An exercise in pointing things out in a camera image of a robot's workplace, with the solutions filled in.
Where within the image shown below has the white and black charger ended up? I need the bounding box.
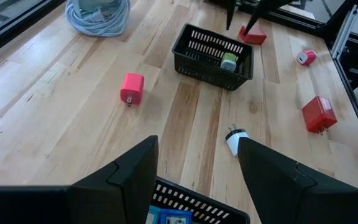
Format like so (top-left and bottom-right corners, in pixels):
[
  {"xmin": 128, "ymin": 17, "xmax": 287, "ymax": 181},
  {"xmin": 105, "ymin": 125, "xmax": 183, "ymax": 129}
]
[{"xmin": 225, "ymin": 124, "xmax": 250, "ymax": 157}]

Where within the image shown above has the light blue digital clock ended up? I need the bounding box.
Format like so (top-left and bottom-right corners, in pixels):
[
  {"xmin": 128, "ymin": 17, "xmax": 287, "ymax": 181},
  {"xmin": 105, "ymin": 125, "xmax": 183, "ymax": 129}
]
[{"xmin": 146, "ymin": 205, "xmax": 162, "ymax": 224}]

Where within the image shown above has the white coiled power cable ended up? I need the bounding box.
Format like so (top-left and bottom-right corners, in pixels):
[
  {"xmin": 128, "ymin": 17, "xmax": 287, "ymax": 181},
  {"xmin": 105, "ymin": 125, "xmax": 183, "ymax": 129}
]
[{"xmin": 65, "ymin": 0, "xmax": 132, "ymax": 37}]

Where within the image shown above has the silver aluminium bracket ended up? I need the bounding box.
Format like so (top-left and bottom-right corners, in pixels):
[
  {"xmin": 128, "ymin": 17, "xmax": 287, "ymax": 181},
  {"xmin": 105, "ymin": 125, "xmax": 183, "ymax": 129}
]
[{"xmin": 331, "ymin": 4, "xmax": 358, "ymax": 60}]

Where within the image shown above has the green and white charger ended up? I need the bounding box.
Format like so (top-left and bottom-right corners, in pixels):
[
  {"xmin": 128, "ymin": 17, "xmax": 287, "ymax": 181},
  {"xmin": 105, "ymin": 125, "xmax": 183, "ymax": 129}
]
[{"xmin": 220, "ymin": 52, "xmax": 238, "ymax": 72}]

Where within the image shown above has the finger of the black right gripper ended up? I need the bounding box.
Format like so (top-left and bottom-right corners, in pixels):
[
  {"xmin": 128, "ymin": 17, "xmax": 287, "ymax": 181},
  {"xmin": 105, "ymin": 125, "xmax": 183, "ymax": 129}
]
[
  {"xmin": 244, "ymin": 0, "xmax": 291, "ymax": 35},
  {"xmin": 225, "ymin": 0, "xmax": 237, "ymax": 31}
]

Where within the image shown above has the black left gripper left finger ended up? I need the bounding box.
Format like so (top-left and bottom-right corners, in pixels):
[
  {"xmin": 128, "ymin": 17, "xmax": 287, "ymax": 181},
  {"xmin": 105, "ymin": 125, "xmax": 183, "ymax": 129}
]
[{"xmin": 68, "ymin": 135, "xmax": 160, "ymax": 224}]

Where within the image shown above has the red wall charger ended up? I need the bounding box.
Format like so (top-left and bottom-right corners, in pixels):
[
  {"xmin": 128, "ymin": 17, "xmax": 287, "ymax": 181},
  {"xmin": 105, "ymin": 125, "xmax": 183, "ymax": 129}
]
[{"xmin": 239, "ymin": 24, "xmax": 267, "ymax": 45}]

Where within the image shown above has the black slotted plastic basket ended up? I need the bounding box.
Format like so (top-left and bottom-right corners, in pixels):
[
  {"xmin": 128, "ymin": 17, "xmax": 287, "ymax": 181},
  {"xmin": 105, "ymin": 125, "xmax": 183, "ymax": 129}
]
[
  {"xmin": 149, "ymin": 177, "xmax": 250, "ymax": 224},
  {"xmin": 172, "ymin": 23, "xmax": 254, "ymax": 91}
]

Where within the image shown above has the dark blue digital clock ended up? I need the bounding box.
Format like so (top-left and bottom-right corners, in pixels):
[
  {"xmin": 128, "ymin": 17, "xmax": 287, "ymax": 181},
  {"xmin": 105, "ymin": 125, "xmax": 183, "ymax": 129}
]
[{"xmin": 159, "ymin": 208, "xmax": 194, "ymax": 224}]

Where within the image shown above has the small pink white charger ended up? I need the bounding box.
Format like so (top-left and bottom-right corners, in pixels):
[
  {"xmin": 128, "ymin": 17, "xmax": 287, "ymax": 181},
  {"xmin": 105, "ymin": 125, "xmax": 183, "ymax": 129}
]
[{"xmin": 296, "ymin": 49, "xmax": 318, "ymax": 65}]

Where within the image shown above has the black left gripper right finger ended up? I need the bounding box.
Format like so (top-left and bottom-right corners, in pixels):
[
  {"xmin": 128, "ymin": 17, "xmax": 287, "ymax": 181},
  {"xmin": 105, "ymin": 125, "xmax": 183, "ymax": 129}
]
[{"xmin": 237, "ymin": 136, "xmax": 358, "ymax": 224}]

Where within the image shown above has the large red multiport charger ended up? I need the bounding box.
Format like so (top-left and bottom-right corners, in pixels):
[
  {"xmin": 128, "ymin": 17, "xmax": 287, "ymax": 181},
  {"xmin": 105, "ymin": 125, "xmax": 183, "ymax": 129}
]
[{"xmin": 301, "ymin": 95, "xmax": 338, "ymax": 135}]

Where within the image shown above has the pink cube charger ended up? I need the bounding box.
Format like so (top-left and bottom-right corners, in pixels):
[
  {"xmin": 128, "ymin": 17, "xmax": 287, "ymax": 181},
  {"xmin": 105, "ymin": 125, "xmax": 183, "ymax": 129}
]
[{"xmin": 119, "ymin": 73, "xmax": 145, "ymax": 107}]

